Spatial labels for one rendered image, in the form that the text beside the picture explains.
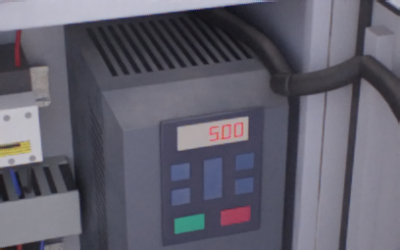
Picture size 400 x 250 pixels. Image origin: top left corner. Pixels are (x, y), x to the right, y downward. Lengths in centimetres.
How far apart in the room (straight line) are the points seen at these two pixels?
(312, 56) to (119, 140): 13
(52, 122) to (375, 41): 31
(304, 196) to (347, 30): 12
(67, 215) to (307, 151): 21
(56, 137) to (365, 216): 28
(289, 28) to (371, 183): 13
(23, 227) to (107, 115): 17
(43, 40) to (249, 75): 19
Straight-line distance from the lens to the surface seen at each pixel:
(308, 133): 62
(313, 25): 58
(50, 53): 74
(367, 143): 58
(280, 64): 62
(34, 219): 73
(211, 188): 62
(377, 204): 61
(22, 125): 66
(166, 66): 63
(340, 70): 55
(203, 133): 60
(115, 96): 60
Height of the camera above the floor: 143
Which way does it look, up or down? 28 degrees down
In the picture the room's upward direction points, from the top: straight up
